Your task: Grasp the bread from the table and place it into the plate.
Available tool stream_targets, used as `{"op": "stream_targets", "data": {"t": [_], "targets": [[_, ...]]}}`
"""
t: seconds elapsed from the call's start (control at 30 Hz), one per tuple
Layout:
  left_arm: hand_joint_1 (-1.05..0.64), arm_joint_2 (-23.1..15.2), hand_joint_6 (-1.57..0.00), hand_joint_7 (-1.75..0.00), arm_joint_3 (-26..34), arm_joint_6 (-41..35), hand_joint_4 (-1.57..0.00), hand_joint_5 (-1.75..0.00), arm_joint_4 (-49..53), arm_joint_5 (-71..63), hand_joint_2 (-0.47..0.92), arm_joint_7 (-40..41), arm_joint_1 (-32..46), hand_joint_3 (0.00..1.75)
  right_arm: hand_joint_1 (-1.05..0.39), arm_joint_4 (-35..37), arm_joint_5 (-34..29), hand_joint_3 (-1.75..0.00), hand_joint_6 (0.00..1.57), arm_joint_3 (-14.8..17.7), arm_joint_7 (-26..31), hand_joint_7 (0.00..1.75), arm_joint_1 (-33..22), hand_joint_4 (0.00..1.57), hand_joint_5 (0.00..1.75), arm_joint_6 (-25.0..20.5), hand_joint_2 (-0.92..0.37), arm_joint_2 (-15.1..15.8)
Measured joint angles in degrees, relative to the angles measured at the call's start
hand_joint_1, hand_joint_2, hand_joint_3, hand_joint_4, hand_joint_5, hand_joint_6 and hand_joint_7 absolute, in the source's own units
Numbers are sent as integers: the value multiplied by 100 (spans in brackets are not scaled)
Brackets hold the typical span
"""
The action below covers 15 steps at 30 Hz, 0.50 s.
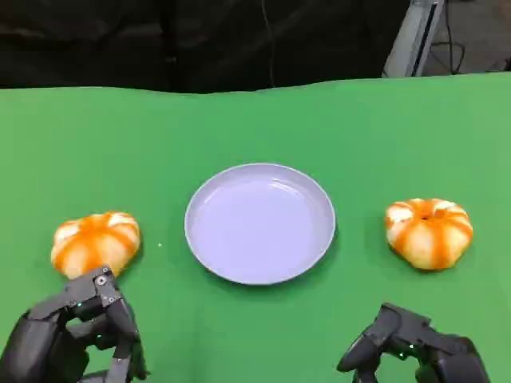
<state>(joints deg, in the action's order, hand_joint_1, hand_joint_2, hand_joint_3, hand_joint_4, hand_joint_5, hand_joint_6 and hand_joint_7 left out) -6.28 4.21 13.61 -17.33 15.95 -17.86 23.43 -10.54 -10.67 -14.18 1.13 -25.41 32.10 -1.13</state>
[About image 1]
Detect white metal post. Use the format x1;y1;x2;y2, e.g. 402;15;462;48
381;0;446;78

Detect green table cloth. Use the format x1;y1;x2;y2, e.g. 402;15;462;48
0;73;511;383

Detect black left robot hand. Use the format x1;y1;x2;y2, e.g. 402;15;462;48
0;266;149;383

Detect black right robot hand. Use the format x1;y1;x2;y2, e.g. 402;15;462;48
336;302;492;383

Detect black backdrop cloth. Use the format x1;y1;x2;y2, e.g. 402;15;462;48
0;0;414;93

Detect lilac plate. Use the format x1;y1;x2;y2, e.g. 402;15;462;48
184;162;337;286

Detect orange white toy bread roll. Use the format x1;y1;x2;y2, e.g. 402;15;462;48
384;197;474;272
50;211;141;280

